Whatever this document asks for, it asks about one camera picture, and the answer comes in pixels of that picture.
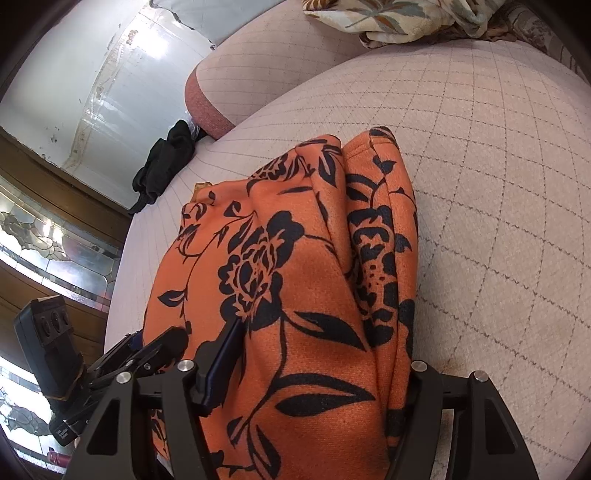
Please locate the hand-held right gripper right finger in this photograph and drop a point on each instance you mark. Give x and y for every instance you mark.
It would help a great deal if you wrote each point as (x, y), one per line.
(427, 392)

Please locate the small red object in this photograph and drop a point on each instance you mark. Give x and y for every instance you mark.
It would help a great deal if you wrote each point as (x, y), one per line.
(58, 458)

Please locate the light blue pillow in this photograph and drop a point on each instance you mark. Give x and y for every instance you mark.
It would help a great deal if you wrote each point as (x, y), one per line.
(203, 18)

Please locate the white quilted mattress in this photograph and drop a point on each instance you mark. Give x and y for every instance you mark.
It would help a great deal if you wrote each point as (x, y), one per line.
(485, 184)

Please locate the wooden door with stained glass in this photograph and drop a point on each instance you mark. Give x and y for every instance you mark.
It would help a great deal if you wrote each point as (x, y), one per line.
(46, 194)

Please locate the brown patterned pillow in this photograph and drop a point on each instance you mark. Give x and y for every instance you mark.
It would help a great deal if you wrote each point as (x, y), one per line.
(531, 27)

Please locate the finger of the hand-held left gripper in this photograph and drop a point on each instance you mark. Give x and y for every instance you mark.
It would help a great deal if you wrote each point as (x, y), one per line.
(115, 355)
(164, 344)

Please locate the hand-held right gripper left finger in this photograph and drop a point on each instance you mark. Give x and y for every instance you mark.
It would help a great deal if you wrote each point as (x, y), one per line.
(219, 374)

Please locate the leaf print blanket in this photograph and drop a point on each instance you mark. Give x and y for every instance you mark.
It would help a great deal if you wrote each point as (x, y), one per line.
(392, 18)

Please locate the orange floral garment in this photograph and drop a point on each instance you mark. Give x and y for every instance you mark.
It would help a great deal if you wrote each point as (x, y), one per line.
(300, 277)

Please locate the pink bolster pillow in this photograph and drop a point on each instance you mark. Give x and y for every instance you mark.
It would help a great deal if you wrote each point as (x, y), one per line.
(258, 60)

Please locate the black cloth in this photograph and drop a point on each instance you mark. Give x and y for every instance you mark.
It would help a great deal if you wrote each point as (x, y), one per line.
(161, 161)

